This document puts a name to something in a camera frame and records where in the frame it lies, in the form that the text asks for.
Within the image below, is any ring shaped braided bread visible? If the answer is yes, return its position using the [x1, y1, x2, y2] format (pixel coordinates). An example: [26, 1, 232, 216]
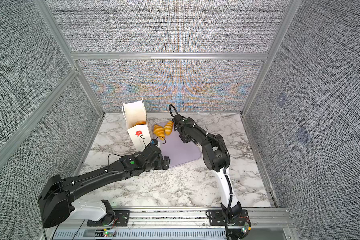
[135, 121, 147, 125]

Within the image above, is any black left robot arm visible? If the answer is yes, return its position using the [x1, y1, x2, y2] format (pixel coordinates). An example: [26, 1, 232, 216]
[38, 144, 171, 228]

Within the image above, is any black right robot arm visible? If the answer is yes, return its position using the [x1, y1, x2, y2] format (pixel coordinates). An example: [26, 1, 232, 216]
[172, 114, 242, 220]

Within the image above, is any small golden bread roll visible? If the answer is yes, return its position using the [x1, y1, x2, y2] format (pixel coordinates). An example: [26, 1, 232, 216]
[164, 121, 174, 136]

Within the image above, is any lilac plastic tray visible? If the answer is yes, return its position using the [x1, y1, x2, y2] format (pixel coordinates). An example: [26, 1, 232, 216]
[157, 124, 202, 168]

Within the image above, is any striped croissant far left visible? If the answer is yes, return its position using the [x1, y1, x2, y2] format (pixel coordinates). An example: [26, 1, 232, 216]
[153, 125, 166, 141]

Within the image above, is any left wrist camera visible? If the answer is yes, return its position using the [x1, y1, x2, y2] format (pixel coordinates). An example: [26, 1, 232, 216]
[150, 139, 159, 146]

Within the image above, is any black corrugated cable conduit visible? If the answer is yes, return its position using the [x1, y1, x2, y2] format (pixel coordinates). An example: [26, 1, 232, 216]
[168, 103, 233, 240]

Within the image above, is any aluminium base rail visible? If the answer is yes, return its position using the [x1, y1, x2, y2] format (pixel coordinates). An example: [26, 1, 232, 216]
[39, 207, 299, 240]

